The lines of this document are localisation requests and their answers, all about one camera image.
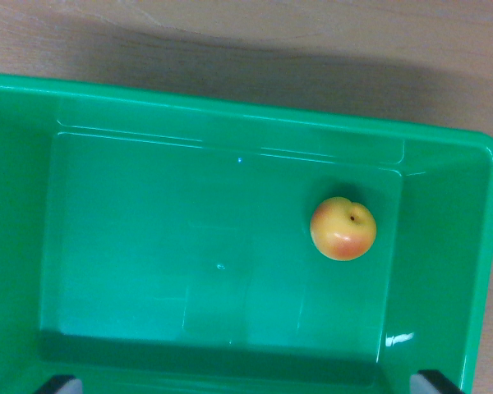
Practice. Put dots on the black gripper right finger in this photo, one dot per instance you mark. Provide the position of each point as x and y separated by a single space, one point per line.
431 385

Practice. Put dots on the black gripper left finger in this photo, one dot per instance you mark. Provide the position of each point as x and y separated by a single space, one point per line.
61 386

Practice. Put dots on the yellow orange peach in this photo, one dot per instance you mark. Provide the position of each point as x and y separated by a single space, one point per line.
343 228

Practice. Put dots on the green plastic bin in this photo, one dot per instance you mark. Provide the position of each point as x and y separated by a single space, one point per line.
189 246

